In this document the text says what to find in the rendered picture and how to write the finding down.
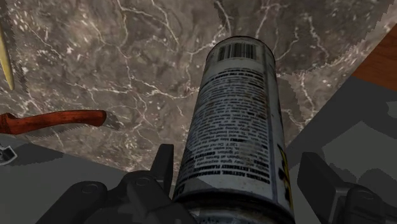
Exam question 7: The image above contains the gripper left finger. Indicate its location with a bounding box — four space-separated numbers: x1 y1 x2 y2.
35 143 197 224

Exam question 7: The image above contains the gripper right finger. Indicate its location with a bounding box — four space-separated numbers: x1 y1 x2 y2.
296 151 387 224

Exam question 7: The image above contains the white spray can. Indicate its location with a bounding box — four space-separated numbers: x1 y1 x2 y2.
172 35 296 224

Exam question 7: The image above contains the small grey metal object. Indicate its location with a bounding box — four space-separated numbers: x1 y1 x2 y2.
0 144 18 165

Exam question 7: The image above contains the yellow pointed stick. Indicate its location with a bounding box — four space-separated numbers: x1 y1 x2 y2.
0 26 15 91

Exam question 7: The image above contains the red wooden handle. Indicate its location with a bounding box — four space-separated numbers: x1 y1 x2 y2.
0 109 108 136

